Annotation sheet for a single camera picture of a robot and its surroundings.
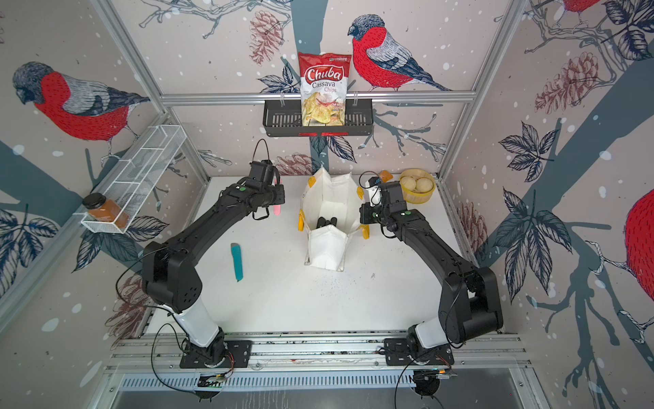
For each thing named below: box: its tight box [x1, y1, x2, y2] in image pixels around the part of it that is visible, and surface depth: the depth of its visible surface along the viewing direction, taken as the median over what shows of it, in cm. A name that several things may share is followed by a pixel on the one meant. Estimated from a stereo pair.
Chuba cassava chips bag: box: [298, 51, 352, 127], surface depth 87 cm
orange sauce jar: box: [81, 192, 130, 230], surface depth 63 cm
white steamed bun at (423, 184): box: [415, 177, 434, 193], surface depth 113 cm
